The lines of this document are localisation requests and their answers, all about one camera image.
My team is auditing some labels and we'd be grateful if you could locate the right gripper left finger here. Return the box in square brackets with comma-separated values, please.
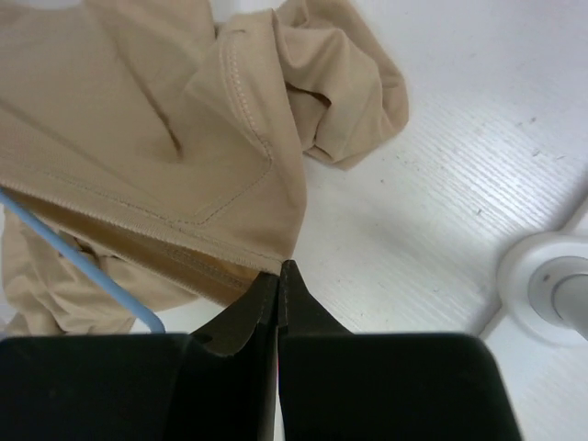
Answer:
[191, 273, 279, 356]

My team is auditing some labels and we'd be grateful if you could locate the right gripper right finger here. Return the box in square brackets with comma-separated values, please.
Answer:
[277, 260, 351, 335]

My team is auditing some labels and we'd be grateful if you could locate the beige t shirt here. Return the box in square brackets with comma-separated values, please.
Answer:
[1, 1, 409, 311]

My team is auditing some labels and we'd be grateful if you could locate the light blue wire hanger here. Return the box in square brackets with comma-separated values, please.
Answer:
[1, 190, 166, 334]

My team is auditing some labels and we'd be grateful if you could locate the metal clothes rack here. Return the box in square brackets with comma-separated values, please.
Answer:
[482, 201, 587, 346]

